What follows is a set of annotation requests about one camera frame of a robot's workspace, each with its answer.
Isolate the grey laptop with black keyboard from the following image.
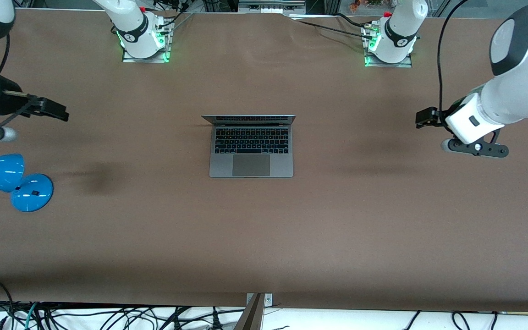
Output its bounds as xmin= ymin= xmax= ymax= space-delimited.
xmin=201 ymin=115 xmax=297 ymax=178

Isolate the grey power strip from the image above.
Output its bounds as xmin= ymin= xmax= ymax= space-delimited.
xmin=238 ymin=0 xmax=306 ymax=15

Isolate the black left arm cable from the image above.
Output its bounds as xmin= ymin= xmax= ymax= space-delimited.
xmin=436 ymin=0 xmax=472 ymax=115

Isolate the short black table cable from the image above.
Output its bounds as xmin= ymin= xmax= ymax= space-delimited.
xmin=335 ymin=12 xmax=375 ymax=28

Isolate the long black table cable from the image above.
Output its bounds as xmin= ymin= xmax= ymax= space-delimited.
xmin=297 ymin=19 xmax=375 ymax=41

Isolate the teal floor cable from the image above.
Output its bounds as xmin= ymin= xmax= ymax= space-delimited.
xmin=23 ymin=301 xmax=41 ymax=330

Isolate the silver table edge bracket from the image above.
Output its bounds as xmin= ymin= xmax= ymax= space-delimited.
xmin=246 ymin=293 xmax=273 ymax=307

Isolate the dark camera stand post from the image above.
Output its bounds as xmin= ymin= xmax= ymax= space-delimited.
xmin=233 ymin=293 xmax=265 ymax=330

